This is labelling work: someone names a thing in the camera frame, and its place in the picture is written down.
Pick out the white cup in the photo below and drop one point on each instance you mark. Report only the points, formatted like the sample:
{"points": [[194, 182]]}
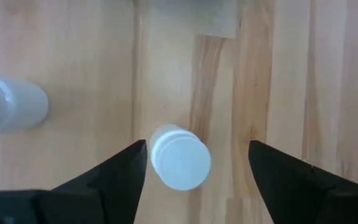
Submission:
{"points": [[14, 104]]}

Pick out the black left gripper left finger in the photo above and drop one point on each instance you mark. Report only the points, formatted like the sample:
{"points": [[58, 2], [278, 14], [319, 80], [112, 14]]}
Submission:
{"points": [[110, 186]]}

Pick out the white pill bottle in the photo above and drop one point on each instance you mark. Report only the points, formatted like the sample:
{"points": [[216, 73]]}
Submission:
{"points": [[180, 161]]}

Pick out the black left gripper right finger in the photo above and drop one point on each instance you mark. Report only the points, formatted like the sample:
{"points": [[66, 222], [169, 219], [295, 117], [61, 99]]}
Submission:
{"points": [[284, 183]]}

